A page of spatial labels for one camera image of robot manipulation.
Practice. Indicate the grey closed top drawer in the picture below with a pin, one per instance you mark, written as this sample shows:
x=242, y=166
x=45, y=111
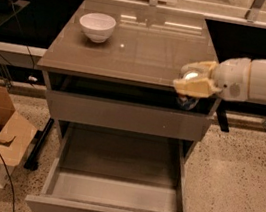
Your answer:
x=119, y=115

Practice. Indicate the black table leg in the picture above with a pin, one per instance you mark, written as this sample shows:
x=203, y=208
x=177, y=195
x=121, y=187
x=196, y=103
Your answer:
x=40, y=136

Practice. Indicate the dark pepsi can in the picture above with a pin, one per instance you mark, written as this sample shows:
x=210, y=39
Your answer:
x=187, y=102

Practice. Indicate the grey drawer cabinet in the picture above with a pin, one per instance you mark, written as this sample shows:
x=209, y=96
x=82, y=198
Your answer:
x=136, y=65

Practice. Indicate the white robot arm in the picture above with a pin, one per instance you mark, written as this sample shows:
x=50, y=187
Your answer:
x=257, y=81

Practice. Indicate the white ceramic bowl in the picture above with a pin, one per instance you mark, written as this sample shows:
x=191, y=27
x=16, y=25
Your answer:
x=97, y=27

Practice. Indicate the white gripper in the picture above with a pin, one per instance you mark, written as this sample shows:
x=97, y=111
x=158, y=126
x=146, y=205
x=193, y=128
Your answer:
x=232, y=78

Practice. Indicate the open grey middle drawer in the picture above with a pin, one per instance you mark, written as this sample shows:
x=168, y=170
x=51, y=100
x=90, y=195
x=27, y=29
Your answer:
x=105, y=170

